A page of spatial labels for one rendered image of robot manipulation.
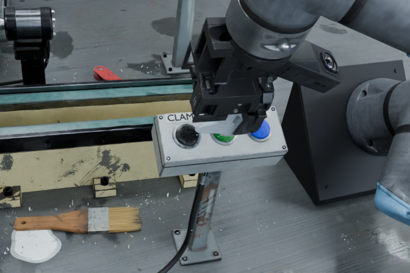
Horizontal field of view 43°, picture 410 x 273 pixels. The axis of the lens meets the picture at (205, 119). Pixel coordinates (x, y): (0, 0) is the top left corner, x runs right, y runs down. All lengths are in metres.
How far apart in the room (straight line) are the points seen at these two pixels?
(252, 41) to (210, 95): 0.09
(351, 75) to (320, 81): 0.48
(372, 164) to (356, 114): 0.11
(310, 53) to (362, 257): 0.48
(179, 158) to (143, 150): 0.27
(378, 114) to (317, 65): 0.43
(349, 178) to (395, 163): 0.17
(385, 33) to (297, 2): 0.07
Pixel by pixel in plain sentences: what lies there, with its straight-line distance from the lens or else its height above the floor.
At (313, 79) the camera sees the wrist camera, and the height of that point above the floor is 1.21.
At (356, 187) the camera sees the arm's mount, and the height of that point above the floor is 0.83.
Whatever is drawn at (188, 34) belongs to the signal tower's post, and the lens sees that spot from 1.22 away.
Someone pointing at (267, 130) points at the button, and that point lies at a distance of 0.69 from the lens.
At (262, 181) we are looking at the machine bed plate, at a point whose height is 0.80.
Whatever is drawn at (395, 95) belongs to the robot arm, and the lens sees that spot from 0.95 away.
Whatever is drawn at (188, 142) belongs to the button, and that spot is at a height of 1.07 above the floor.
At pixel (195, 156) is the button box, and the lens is 0.66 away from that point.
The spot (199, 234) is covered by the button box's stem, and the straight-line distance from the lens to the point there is 0.84.
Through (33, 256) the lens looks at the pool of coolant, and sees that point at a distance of 0.87.
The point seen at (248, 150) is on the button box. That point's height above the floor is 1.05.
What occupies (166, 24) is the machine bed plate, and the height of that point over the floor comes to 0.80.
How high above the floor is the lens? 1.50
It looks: 39 degrees down
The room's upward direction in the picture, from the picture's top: 9 degrees clockwise
